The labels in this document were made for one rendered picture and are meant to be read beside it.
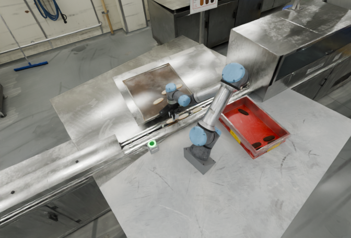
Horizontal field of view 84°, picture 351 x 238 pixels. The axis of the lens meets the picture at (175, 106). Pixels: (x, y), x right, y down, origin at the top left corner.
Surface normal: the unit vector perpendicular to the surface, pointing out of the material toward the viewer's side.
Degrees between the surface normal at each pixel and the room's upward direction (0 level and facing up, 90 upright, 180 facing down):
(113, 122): 0
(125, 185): 0
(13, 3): 90
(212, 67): 10
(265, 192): 0
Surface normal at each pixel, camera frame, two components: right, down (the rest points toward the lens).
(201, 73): 0.03, -0.55
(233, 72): -0.50, -0.19
